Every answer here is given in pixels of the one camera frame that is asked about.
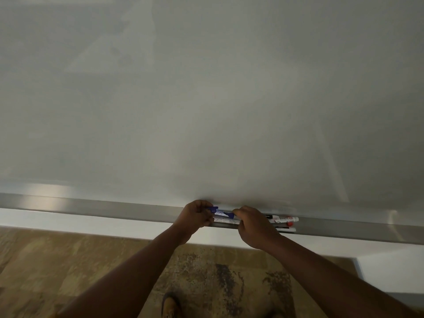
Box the person's right hand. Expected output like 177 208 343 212
231 205 283 251

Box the person's left hand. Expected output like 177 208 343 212
172 199 216 246

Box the blue whiteboard marker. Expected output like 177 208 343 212
207 206 242 220

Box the person's right forearm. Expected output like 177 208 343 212
262 236 418 318

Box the person's left forearm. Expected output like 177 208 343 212
55 225 197 318

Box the white marker with red cap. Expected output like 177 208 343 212
212 216 299 225

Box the person's brown shoe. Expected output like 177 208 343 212
161 292 182 318

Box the metal marker tray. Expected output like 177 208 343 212
0 192 424 246

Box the white whiteboard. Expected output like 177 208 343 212
0 0 424 226

